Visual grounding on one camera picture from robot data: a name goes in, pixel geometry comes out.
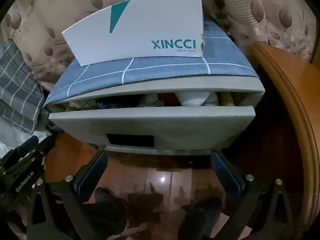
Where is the wooden drawer with grey front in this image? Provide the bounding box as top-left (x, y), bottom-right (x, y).
top-left (49, 91), bottom-right (256, 153)

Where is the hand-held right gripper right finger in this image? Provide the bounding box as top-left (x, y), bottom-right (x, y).
top-left (212, 151), bottom-right (293, 240)

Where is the pile of underwear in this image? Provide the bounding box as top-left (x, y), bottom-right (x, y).
top-left (65, 91), bottom-right (242, 110)

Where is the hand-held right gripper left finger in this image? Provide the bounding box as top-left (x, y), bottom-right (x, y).
top-left (26, 151), bottom-right (109, 240)

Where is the blue checked cloth cover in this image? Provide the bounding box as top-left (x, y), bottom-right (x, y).
top-left (44, 17), bottom-right (260, 107)

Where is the white plastic bag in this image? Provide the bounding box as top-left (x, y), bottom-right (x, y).
top-left (0, 120), bottom-right (40, 160)

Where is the grey plaid cloth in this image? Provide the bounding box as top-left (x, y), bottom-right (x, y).
top-left (0, 39), bottom-right (45, 133)

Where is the beige leaf print curtain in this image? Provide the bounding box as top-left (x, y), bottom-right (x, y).
top-left (0, 0), bottom-right (318, 90)

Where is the white cardboard box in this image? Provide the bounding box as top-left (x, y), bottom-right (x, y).
top-left (62, 0), bottom-right (204, 67)

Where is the grey nightstand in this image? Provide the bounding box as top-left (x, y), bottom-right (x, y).
top-left (46, 76), bottom-right (266, 155)

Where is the person's right foot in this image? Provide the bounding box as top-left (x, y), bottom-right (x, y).
top-left (179, 197), bottom-right (223, 240)

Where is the person's left foot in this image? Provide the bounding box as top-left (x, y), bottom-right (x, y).
top-left (94, 187), bottom-right (130, 240)

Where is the wooden bed frame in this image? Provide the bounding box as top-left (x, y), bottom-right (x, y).
top-left (250, 41), bottom-right (320, 240)

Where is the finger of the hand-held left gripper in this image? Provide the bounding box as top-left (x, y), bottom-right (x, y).
top-left (25, 134), bottom-right (57, 161)

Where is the person's foot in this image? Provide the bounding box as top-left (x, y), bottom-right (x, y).
top-left (179, 197), bottom-right (223, 240)
top-left (94, 187), bottom-right (130, 240)

